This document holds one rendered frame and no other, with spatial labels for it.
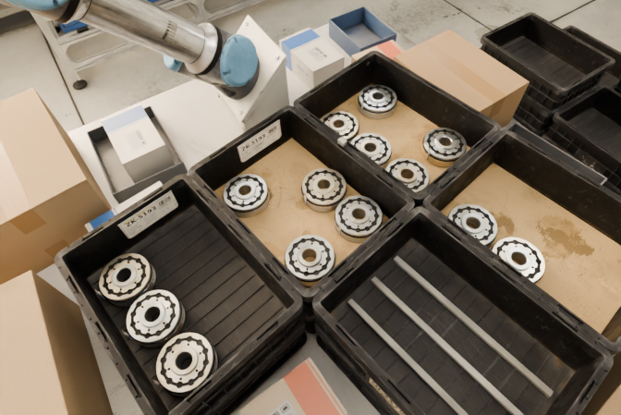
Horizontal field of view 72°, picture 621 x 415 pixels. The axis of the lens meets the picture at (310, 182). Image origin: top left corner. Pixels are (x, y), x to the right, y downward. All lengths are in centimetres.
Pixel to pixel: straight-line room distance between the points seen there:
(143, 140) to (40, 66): 201
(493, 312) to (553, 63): 135
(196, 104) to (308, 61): 39
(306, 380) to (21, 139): 88
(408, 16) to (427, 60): 179
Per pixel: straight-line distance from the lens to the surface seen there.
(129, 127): 131
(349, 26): 169
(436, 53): 134
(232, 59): 100
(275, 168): 105
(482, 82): 127
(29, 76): 317
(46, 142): 121
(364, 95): 117
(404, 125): 115
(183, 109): 144
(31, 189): 113
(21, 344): 95
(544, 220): 107
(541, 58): 207
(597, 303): 102
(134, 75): 284
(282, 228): 95
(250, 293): 90
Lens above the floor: 165
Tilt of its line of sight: 54 degrees down
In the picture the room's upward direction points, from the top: 4 degrees counter-clockwise
